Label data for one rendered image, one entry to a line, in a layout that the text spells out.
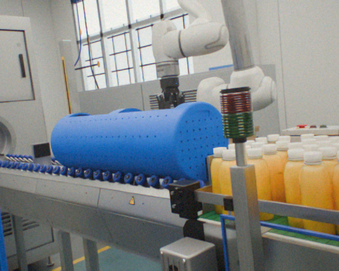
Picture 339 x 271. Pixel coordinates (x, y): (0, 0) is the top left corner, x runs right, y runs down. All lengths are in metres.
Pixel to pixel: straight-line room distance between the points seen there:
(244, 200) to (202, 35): 0.79
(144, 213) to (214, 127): 0.41
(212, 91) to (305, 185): 1.11
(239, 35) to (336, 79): 2.24
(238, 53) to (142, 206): 0.87
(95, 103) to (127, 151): 2.79
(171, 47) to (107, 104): 2.64
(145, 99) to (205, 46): 2.25
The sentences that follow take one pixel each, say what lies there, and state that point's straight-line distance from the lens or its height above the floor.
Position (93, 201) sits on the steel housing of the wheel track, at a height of 0.85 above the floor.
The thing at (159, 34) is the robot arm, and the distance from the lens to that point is 1.54.
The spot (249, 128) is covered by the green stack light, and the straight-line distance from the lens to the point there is 0.81.
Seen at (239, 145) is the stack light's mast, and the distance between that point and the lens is 0.82.
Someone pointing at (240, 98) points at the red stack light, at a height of 1.24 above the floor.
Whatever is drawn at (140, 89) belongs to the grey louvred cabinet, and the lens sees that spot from 3.71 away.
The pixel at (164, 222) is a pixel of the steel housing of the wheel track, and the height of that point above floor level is 0.83.
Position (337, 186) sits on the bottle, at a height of 1.02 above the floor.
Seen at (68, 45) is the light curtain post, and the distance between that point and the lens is 2.74.
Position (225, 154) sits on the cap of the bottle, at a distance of 1.11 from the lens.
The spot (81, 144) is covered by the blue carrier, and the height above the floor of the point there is 1.10.
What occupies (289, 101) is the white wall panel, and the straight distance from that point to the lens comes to 4.25.
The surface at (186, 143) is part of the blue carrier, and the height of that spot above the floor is 1.10.
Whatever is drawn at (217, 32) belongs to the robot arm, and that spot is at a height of 1.47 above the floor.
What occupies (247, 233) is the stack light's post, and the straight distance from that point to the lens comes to 0.85.
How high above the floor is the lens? 1.25
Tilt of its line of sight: 5 degrees down
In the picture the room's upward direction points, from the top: 6 degrees counter-clockwise
